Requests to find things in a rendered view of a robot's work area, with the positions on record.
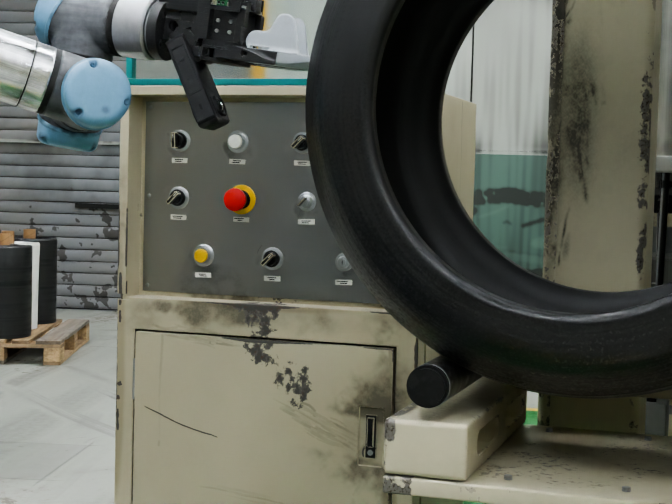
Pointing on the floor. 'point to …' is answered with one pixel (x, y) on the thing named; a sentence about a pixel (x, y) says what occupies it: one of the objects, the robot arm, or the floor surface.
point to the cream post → (601, 170)
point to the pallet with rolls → (34, 301)
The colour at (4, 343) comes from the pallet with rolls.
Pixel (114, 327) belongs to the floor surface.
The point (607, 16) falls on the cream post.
